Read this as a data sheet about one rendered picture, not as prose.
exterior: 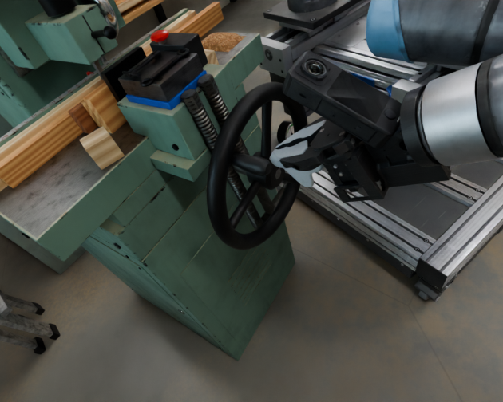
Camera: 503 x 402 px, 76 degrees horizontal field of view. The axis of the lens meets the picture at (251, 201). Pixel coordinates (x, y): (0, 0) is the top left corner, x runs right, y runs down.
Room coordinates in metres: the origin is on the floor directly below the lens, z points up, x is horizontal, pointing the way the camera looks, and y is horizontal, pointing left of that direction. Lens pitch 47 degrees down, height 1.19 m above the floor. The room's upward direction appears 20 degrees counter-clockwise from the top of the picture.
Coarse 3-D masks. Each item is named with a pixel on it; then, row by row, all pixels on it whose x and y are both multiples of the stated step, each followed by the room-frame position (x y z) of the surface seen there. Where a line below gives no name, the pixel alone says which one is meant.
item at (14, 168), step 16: (208, 16) 0.87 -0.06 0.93; (176, 32) 0.80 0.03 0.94; (192, 32) 0.82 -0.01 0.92; (48, 128) 0.56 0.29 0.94; (64, 128) 0.57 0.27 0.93; (80, 128) 0.58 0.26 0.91; (32, 144) 0.53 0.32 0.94; (48, 144) 0.54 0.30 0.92; (64, 144) 0.56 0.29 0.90; (16, 160) 0.50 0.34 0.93; (32, 160) 0.52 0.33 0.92; (0, 176) 0.48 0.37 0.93; (16, 176) 0.49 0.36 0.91
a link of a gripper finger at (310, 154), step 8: (304, 152) 0.26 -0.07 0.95; (312, 152) 0.25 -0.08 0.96; (320, 152) 0.24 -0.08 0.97; (328, 152) 0.24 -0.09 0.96; (280, 160) 0.29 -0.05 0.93; (288, 160) 0.27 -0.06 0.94; (296, 160) 0.26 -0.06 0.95; (304, 160) 0.25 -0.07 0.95; (312, 160) 0.24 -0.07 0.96; (320, 160) 0.23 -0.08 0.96; (296, 168) 0.26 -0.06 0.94; (304, 168) 0.25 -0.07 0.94; (312, 168) 0.24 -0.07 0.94
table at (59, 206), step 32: (224, 64) 0.65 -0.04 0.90; (256, 64) 0.71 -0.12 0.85; (96, 128) 0.58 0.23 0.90; (128, 128) 0.54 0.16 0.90; (64, 160) 0.51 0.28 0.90; (128, 160) 0.45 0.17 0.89; (160, 160) 0.46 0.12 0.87; (192, 160) 0.43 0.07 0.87; (0, 192) 0.48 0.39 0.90; (32, 192) 0.45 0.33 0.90; (64, 192) 0.42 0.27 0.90; (96, 192) 0.41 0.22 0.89; (128, 192) 0.43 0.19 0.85; (32, 224) 0.37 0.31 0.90; (64, 224) 0.36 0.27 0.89; (96, 224) 0.38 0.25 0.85; (64, 256) 0.34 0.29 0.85
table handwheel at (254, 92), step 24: (264, 96) 0.42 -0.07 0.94; (240, 120) 0.38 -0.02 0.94; (264, 120) 0.43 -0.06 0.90; (216, 144) 0.36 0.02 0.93; (264, 144) 0.41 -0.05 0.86; (216, 168) 0.34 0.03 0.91; (216, 192) 0.32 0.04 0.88; (288, 192) 0.44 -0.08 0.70; (216, 216) 0.31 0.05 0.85; (240, 216) 0.34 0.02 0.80; (240, 240) 0.32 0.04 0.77; (264, 240) 0.35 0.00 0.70
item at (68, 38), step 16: (64, 16) 0.64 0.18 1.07; (80, 16) 0.62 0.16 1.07; (96, 16) 0.64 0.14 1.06; (32, 32) 0.69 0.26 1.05; (48, 32) 0.65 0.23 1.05; (64, 32) 0.61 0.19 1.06; (80, 32) 0.61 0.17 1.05; (48, 48) 0.68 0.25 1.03; (64, 48) 0.64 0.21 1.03; (80, 48) 0.60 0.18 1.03; (96, 48) 0.62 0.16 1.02; (112, 48) 0.64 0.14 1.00
